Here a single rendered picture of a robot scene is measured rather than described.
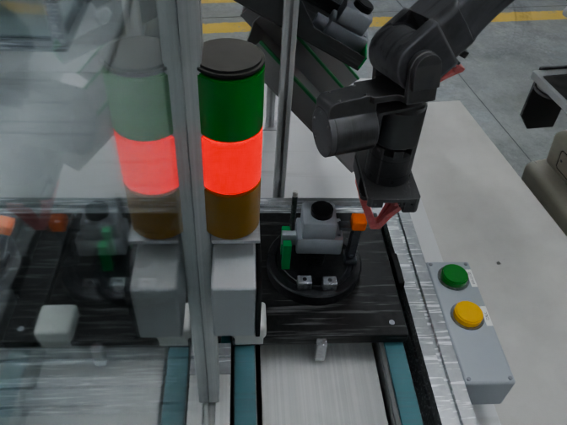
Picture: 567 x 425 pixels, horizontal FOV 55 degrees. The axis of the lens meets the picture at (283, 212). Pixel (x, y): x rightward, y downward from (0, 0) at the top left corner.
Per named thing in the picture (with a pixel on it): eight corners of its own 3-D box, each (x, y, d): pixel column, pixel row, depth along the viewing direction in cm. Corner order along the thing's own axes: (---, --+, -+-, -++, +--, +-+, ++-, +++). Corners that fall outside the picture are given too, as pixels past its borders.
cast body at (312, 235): (337, 232, 80) (344, 196, 75) (341, 255, 77) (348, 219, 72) (280, 231, 79) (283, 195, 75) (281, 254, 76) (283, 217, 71)
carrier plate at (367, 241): (375, 220, 93) (377, 212, 91) (406, 342, 76) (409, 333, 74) (233, 221, 91) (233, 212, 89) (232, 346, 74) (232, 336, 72)
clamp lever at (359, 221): (355, 249, 81) (365, 212, 76) (358, 259, 80) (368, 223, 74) (332, 249, 81) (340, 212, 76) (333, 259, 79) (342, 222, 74)
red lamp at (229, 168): (260, 155, 46) (261, 105, 42) (261, 196, 42) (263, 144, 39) (200, 155, 45) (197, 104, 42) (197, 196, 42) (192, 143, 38)
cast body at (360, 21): (358, 44, 87) (383, 7, 83) (357, 57, 84) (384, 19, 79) (312, 18, 85) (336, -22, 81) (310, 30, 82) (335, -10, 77)
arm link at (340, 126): (446, 51, 55) (403, 29, 62) (342, 66, 52) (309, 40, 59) (429, 155, 62) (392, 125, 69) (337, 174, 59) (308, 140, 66)
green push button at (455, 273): (460, 271, 85) (464, 263, 84) (468, 292, 83) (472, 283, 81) (435, 271, 85) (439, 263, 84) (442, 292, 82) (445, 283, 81)
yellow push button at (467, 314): (474, 308, 80) (478, 299, 79) (483, 330, 78) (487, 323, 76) (448, 308, 80) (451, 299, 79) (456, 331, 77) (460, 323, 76)
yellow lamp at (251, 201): (258, 199, 49) (260, 156, 46) (260, 239, 46) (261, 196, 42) (202, 199, 49) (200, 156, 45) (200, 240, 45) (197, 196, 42)
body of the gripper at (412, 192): (366, 211, 67) (375, 163, 62) (353, 158, 74) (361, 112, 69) (418, 210, 67) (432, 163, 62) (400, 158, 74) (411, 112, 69)
